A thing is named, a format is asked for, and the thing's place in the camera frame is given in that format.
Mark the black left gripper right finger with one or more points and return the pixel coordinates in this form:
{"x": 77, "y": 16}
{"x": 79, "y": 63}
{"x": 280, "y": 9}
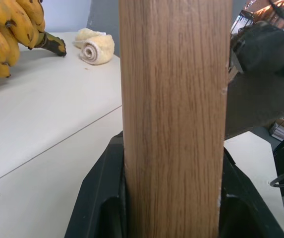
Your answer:
{"x": 243, "y": 210}

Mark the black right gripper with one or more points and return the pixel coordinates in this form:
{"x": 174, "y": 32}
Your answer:
{"x": 265, "y": 49}

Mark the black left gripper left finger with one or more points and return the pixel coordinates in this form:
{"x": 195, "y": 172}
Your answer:
{"x": 96, "y": 193}

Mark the wooden plank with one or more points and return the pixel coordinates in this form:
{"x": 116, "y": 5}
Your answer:
{"x": 174, "y": 111}

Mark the rolled cream towel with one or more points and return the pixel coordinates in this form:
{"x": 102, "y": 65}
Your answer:
{"x": 96, "y": 48}

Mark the yellow banana bunch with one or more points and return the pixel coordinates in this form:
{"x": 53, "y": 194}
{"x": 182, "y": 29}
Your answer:
{"x": 5, "y": 34}

